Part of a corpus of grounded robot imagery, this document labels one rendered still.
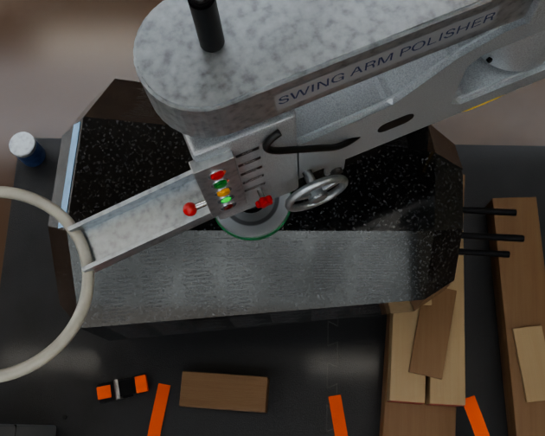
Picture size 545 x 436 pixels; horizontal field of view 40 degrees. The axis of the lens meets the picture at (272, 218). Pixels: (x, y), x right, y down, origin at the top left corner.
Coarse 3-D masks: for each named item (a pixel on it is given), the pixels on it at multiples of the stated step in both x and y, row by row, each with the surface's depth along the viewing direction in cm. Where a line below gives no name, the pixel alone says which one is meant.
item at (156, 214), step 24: (336, 168) 174; (144, 192) 180; (168, 192) 184; (192, 192) 183; (96, 216) 181; (120, 216) 185; (144, 216) 183; (168, 216) 182; (192, 216) 177; (216, 216) 180; (96, 240) 184; (120, 240) 183; (144, 240) 177; (96, 264) 178
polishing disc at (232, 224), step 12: (276, 204) 198; (240, 216) 197; (252, 216) 197; (264, 216) 197; (276, 216) 197; (228, 228) 196; (240, 228) 196; (252, 228) 196; (264, 228) 196; (276, 228) 197
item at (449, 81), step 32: (512, 32) 136; (416, 64) 142; (448, 64) 139; (480, 64) 164; (544, 64) 164; (352, 96) 147; (384, 96) 145; (416, 96) 147; (448, 96) 155; (480, 96) 163; (320, 128) 146; (352, 128) 150; (384, 128) 157; (416, 128) 166; (320, 160) 160
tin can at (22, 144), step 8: (16, 136) 284; (24, 136) 284; (32, 136) 284; (16, 144) 283; (24, 144) 283; (32, 144) 283; (40, 144) 292; (16, 152) 282; (24, 152) 282; (32, 152) 284; (40, 152) 290; (24, 160) 287; (32, 160) 288; (40, 160) 292
